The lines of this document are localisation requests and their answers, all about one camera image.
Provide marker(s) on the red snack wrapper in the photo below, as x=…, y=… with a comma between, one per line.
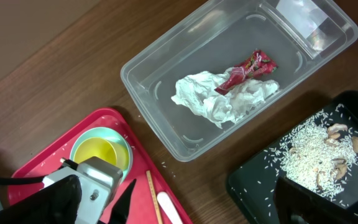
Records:
x=258, y=64

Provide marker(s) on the white napkin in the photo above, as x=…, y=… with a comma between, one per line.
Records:
x=197, y=93

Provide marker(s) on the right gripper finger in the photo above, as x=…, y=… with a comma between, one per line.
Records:
x=296, y=204

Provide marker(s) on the yellow plastic cup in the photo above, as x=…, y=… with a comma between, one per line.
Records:
x=109, y=151

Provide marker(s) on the white paper label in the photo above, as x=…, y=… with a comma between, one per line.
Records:
x=311, y=22

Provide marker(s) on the wooden chopstick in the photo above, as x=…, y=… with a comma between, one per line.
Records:
x=154, y=197

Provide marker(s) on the black tray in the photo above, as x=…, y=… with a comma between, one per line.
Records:
x=252, y=185

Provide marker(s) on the white plastic fork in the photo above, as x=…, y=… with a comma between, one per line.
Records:
x=168, y=207

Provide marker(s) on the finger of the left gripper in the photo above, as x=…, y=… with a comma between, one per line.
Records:
x=57, y=203

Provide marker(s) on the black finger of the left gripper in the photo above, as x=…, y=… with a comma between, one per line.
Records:
x=120, y=210

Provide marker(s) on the light blue small bowl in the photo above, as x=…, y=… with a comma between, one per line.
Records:
x=109, y=134

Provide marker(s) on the clear plastic bin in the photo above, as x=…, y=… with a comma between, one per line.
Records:
x=217, y=35

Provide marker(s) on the rice and food scraps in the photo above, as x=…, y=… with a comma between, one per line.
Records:
x=319, y=153

